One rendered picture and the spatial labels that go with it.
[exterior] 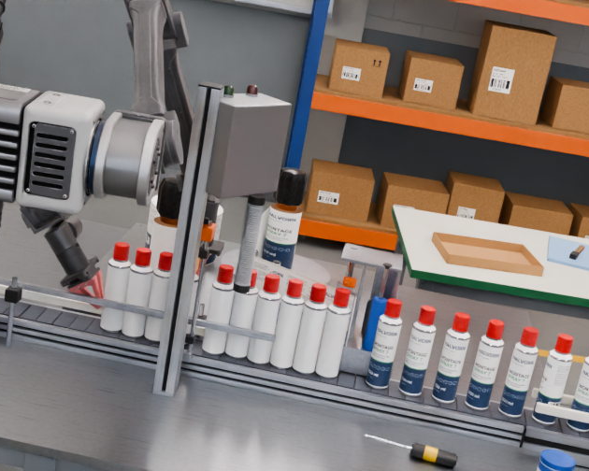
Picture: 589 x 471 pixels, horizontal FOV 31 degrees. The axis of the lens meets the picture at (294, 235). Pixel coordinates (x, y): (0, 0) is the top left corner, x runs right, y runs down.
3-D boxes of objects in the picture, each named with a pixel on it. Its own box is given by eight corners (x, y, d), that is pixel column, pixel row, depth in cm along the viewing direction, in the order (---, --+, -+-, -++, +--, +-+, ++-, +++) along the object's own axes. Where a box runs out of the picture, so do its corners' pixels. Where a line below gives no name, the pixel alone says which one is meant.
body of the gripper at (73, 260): (101, 263, 238) (85, 235, 237) (88, 278, 229) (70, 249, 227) (78, 274, 240) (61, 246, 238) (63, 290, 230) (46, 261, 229)
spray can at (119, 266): (125, 327, 240) (137, 243, 233) (117, 335, 235) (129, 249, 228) (105, 321, 240) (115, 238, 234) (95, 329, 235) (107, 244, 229)
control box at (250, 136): (277, 192, 219) (293, 104, 213) (220, 199, 206) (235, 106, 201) (243, 178, 225) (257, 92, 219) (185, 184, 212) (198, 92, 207)
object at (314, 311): (315, 367, 237) (332, 284, 231) (313, 377, 232) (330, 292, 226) (293, 363, 237) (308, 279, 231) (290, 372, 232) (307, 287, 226)
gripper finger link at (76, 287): (118, 293, 239) (97, 259, 237) (109, 306, 233) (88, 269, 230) (93, 305, 241) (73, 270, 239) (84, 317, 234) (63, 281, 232)
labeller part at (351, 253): (402, 258, 240) (403, 253, 240) (401, 273, 230) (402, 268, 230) (344, 246, 241) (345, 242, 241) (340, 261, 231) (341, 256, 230)
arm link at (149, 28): (115, -22, 199) (166, -31, 198) (134, 31, 210) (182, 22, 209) (113, 154, 172) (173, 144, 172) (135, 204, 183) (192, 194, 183)
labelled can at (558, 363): (555, 428, 229) (580, 343, 223) (532, 423, 229) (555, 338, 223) (553, 417, 234) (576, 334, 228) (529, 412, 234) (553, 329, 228)
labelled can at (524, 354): (520, 410, 234) (542, 327, 228) (522, 421, 229) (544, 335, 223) (496, 406, 234) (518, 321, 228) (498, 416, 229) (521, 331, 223)
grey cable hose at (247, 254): (251, 289, 222) (266, 194, 215) (248, 294, 218) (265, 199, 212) (234, 285, 222) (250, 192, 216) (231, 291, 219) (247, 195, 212)
